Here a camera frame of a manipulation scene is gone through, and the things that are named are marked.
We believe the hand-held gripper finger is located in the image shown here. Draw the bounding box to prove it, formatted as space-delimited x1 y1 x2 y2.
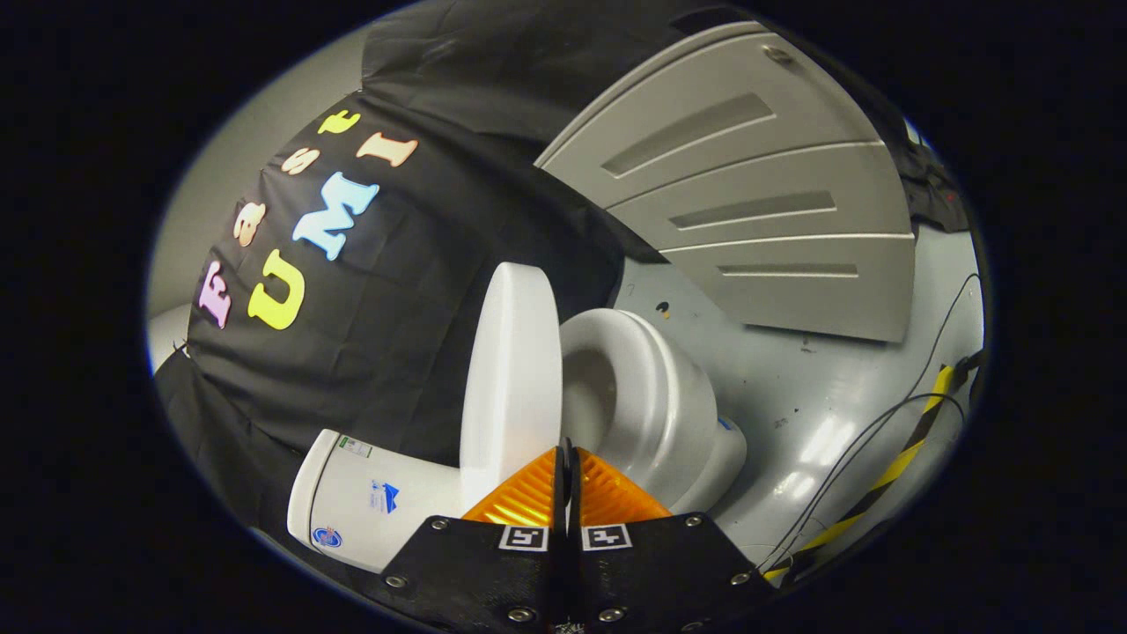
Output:
568 446 776 634
365 445 573 634

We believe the white toilet lid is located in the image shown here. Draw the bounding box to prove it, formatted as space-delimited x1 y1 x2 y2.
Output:
458 262 564 512

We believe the white toilet with tank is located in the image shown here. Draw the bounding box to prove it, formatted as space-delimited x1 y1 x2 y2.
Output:
288 308 749 573

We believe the white toilet seat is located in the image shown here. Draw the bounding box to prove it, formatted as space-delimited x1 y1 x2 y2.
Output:
560 308 718 512

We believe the black backdrop cloth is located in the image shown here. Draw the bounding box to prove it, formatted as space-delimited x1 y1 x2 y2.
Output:
154 0 974 586

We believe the yellow black striped tape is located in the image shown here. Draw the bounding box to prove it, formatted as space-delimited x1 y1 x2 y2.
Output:
762 363 956 586

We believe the white drawer cabinet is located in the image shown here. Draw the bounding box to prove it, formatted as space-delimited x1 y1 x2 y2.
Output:
534 19 918 344

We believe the thin black cable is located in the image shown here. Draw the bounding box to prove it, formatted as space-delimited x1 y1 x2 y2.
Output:
759 273 985 573

